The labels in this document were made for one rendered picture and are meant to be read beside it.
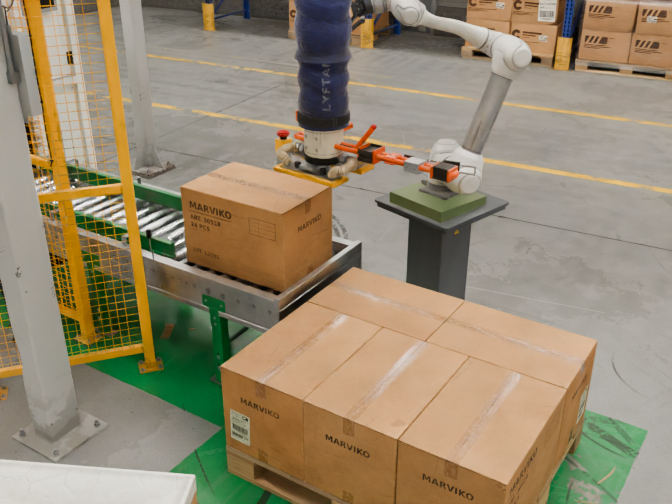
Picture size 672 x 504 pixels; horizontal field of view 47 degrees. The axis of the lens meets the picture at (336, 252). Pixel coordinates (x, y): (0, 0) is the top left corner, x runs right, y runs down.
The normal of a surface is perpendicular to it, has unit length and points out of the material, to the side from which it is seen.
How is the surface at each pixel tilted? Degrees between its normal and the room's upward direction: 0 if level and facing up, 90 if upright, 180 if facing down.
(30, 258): 90
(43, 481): 0
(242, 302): 90
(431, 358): 0
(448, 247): 90
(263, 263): 90
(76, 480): 0
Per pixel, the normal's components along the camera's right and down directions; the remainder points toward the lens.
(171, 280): -0.54, 0.38
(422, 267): -0.74, 0.30
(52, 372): 0.84, 0.25
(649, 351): 0.00, -0.89
